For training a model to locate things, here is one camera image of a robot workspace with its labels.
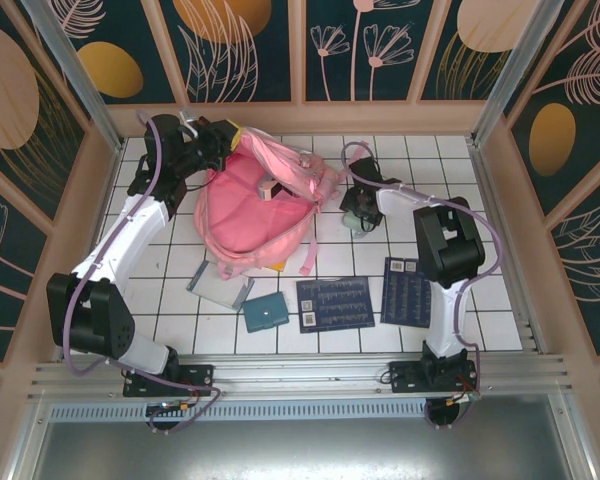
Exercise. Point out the aluminium side rail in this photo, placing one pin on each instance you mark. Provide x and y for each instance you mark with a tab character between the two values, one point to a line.
505	250

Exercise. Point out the grey metal sheet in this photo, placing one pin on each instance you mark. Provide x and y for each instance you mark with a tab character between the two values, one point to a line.
300	450

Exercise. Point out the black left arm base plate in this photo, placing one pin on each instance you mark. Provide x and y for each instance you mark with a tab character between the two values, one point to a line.
200	380

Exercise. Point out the teal notebook with clasp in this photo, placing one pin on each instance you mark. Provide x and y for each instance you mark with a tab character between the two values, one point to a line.
266	314

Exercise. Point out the yellow book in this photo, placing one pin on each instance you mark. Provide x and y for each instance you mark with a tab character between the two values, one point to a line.
275	266

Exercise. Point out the pale green mug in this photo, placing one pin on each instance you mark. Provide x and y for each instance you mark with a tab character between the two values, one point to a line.
351	223

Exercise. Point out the wide dark blue booklet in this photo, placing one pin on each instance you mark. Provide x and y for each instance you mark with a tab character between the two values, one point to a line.
337	302

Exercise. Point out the translucent grey notebook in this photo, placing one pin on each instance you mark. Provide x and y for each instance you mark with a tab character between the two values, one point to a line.
215	287

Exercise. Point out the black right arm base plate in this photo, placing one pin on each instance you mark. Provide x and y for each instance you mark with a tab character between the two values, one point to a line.
405	380

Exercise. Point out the pink student backpack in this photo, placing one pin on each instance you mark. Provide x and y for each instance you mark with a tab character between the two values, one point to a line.
250	220

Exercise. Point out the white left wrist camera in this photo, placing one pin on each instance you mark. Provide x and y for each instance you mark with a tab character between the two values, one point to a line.
187	119

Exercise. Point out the small white pink box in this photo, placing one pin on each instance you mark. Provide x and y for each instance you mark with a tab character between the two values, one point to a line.
267	190

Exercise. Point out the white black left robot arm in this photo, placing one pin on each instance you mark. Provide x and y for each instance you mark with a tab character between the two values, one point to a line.
125	240

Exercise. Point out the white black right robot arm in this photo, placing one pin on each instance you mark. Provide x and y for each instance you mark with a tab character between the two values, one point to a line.
447	320

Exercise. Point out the aluminium corner post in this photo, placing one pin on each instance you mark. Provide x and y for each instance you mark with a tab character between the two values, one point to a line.
80	85
510	75

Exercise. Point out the small green circuit board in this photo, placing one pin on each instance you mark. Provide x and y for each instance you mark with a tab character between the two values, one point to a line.
170	409
464	398

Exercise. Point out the narrow dark blue booklet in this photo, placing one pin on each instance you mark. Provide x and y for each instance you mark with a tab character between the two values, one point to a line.
405	295

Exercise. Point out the aluminium front rail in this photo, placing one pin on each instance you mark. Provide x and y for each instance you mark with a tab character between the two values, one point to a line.
300	372

